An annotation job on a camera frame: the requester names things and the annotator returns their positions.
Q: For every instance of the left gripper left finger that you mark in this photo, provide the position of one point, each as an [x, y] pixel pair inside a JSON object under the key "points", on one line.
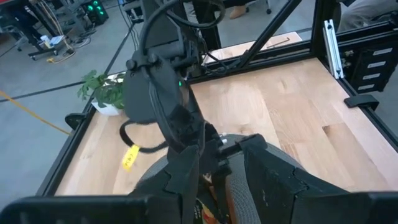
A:
{"points": [[183, 174]]}

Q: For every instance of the black frame clamp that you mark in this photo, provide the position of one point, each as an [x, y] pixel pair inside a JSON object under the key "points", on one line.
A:
{"points": [[360, 101], [74, 119]]}

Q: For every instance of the green plant in white pot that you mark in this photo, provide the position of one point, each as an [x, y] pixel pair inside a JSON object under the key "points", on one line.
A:
{"points": [[105, 91]]}

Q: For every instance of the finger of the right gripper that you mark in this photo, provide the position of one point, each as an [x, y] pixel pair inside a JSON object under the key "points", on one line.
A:
{"points": [[219, 193]]}

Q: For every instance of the grey round woven placemat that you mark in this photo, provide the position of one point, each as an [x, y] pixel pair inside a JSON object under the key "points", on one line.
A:
{"points": [[242, 199]]}

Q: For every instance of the wooden three-compartment tea box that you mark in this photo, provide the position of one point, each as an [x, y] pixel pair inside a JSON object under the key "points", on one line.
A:
{"points": [[229, 205]]}

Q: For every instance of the black rolling cart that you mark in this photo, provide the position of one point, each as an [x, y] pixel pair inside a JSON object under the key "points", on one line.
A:
{"points": [[37, 40]]}

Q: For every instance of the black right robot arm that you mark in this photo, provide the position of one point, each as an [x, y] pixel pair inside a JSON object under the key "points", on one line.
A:
{"points": [[149, 90]]}

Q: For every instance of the metal hex key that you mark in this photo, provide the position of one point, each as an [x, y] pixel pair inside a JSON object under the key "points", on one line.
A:
{"points": [[280, 42]]}

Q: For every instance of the silver aluminium bracket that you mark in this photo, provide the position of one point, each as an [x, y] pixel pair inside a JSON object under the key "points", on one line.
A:
{"points": [[332, 49]]}

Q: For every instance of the yellow tag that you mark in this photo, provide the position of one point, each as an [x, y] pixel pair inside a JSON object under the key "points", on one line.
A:
{"points": [[130, 157]]}

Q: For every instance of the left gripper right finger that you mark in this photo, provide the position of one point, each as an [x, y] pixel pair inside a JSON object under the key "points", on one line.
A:
{"points": [[273, 183]]}

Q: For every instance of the black box with white labels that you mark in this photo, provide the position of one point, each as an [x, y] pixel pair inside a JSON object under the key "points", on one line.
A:
{"points": [[373, 67]]}

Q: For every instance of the black computer tower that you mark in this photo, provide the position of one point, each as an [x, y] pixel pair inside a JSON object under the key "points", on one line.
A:
{"points": [[96, 11]]}

